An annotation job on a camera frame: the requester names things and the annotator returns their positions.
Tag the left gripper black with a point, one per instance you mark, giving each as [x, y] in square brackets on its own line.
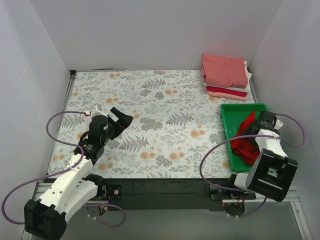
[113, 126]

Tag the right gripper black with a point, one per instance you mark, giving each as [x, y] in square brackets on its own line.
[253, 127]

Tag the red t shirt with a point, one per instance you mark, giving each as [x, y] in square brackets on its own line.
[244, 147]

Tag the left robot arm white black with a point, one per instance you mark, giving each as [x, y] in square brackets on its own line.
[85, 155]

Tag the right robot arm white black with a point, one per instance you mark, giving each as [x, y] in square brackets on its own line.
[272, 171]

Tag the green plastic tray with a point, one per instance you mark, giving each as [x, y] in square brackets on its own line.
[232, 115]

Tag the light pink folded shirt bottom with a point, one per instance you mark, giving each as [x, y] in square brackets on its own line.
[226, 95]

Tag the crimson folded shirt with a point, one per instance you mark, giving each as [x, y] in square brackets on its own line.
[226, 91]

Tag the floral patterned table mat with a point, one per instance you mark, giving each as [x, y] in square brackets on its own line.
[175, 123]

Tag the salmon pink folded shirt top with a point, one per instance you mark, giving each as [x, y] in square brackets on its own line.
[224, 71]

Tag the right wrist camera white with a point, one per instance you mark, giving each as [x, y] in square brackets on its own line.
[277, 125]

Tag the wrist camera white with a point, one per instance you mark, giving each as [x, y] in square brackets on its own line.
[277, 125]
[96, 110]

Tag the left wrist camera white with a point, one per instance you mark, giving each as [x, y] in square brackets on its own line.
[96, 110]

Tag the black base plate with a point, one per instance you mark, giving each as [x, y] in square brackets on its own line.
[163, 194]

